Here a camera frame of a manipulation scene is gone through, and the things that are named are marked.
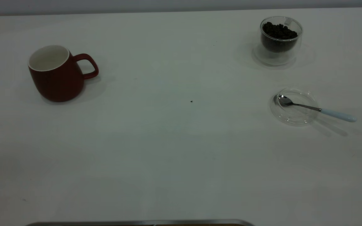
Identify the red ceramic mug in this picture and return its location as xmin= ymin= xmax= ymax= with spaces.
xmin=28 ymin=45 xmax=99 ymax=103

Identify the spoon with pale blue handle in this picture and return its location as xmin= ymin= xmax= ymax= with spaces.
xmin=277 ymin=95 xmax=357 ymax=123

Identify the coffee beans pile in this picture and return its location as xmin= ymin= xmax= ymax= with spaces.
xmin=261 ymin=21 xmax=298 ymax=53

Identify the clear glass saucer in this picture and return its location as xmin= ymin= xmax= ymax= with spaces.
xmin=270 ymin=88 xmax=319 ymax=126

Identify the silver metal edge strip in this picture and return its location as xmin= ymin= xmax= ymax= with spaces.
xmin=25 ymin=219 xmax=255 ymax=226

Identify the double-wall glass cup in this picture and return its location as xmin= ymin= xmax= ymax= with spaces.
xmin=252 ymin=16 xmax=303 ymax=67

